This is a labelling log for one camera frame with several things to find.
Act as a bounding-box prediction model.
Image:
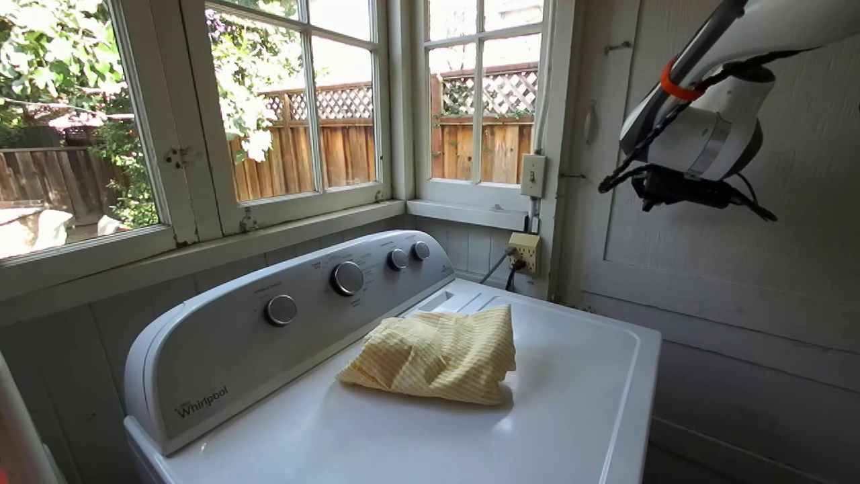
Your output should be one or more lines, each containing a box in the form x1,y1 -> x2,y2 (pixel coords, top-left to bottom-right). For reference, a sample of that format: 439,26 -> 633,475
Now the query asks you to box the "yellow folded cloth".
336,300 -> 521,408

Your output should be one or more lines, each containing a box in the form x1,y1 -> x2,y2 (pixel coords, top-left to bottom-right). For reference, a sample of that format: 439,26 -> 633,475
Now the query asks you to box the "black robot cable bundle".
598,0 -> 781,226

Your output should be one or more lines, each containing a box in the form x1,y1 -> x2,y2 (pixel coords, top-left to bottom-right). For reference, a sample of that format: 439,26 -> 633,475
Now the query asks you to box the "white wooden window frame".
394,0 -> 580,233
0,0 -> 411,330

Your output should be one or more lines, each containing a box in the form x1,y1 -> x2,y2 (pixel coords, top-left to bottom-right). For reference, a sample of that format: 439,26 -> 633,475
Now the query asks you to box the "beige power outlet adapter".
505,230 -> 543,276

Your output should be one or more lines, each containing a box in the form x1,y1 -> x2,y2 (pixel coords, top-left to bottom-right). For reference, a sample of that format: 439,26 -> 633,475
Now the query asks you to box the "white wooden door frame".
536,0 -> 588,304

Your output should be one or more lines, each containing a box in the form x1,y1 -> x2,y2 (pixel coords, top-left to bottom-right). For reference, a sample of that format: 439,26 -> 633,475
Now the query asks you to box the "brown wooden garden fence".
0,61 -> 543,207

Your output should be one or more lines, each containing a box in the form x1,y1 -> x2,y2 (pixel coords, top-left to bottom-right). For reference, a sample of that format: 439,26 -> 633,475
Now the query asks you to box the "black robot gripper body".
630,163 -> 747,214

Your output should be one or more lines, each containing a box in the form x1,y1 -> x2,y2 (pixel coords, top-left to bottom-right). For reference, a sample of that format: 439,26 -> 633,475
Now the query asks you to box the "black power cable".
478,249 -> 516,288

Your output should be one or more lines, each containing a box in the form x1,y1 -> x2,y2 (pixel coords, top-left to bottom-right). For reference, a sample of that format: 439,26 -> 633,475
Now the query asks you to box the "white top-load washing machine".
121,226 -> 665,484

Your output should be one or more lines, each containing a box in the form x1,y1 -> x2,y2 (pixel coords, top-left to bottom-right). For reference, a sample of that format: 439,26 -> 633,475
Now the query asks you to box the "beige light switch plate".
519,150 -> 551,201

